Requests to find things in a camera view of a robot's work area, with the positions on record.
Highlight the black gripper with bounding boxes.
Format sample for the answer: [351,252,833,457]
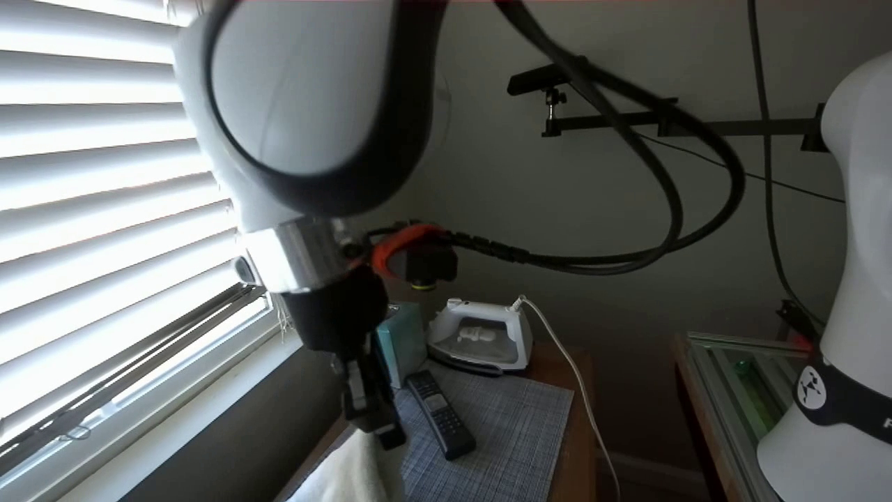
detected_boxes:
[277,268,411,451]

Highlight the white kitchen towel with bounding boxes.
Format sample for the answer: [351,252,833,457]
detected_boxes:
[286,424,396,502]

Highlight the teal tissue box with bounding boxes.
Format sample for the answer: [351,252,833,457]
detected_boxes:
[373,298,433,391]

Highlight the black remote control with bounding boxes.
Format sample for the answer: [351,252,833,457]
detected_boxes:
[404,367,479,464]

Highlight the white clothes iron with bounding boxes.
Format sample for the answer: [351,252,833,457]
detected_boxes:
[425,295,539,377]

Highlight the grey checked placemat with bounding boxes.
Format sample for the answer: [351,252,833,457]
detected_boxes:
[389,353,578,502]

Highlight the wooden side table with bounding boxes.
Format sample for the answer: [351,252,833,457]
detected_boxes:
[274,331,608,502]

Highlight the white window blinds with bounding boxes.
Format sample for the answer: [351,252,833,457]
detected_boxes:
[0,0,287,476]

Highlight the orange cable strap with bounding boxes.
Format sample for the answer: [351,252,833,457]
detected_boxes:
[368,220,440,278]

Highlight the white iron cord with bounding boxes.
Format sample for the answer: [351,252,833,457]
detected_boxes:
[517,293,626,502]

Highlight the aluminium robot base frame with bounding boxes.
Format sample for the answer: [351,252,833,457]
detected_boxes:
[684,328,826,502]

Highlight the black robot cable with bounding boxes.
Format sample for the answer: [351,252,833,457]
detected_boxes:
[358,0,840,328]

